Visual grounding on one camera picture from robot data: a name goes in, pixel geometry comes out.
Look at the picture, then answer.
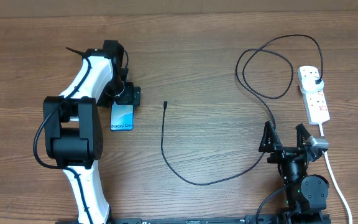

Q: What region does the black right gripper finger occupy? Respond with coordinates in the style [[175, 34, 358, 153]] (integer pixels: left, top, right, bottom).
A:
[[259, 121, 282, 152], [296, 123, 313, 149]]

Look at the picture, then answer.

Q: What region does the Samsung Galaxy smartphone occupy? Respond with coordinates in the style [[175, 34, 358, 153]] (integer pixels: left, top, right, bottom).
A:
[[110, 103, 134, 131]]

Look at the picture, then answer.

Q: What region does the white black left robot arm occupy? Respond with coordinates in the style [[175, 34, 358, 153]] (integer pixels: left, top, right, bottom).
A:
[[33, 40, 141, 223]]

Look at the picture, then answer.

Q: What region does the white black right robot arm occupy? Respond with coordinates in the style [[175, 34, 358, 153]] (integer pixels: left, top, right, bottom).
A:
[[254, 121, 331, 223]]

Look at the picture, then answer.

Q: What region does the white charger plug adapter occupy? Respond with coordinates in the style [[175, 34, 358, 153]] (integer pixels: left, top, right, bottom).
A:
[[300, 77, 324, 94]]

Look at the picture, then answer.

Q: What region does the white power extension strip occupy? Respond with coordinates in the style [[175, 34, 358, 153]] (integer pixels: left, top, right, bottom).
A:
[[298, 65, 330, 125]]

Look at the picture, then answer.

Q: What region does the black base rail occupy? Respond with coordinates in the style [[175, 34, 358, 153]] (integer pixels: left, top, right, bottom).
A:
[[55, 214, 332, 224]]

